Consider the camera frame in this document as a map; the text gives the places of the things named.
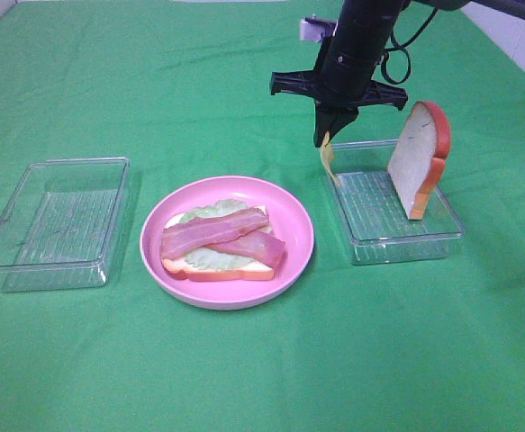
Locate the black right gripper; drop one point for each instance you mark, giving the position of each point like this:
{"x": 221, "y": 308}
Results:
{"x": 341, "y": 81}

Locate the yellow cheese slice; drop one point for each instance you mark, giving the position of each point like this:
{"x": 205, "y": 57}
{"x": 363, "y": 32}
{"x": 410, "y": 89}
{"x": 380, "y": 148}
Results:
{"x": 327, "y": 157}

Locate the toast bread slice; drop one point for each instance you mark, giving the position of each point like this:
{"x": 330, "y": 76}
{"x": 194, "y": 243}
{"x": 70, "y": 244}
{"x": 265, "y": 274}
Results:
{"x": 419, "y": 157}
{"x": 181, "y": 270}

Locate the bacon strip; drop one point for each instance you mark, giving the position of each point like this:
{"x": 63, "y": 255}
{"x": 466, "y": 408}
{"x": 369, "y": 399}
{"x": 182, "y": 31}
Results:
{"x": 180, "y": 238}
{"x": 257, "y": 244}

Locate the green lettuce leaf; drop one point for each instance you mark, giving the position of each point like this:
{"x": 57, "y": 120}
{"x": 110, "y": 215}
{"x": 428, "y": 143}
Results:
{"x": 206, "y": 259}

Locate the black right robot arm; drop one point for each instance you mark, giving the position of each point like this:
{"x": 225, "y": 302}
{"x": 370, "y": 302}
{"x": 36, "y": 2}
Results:
{"x": 352, "y": 48}

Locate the pink plate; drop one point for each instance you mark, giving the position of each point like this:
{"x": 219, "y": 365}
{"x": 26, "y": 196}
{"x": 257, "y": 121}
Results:
{"x": 289, "y": 219}

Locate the right clear plastic tray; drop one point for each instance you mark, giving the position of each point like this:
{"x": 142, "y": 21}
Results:
{"x": 372, "y": 222}

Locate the clear plastic tray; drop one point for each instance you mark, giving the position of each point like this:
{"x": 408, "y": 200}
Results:
{"x": 372, "y": 222}
{"x": 61, "y": 226}

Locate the green tablecloth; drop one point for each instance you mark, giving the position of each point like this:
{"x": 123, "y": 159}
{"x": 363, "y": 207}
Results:
{"x": 182, "y": 91}

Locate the left clear plastic tray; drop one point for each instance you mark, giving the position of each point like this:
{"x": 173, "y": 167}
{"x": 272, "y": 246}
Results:
{"x": 61, "y": 226}

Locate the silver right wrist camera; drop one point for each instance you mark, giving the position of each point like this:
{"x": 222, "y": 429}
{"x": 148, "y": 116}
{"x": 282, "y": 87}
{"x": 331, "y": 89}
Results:
{"x": 314, "y": 29}

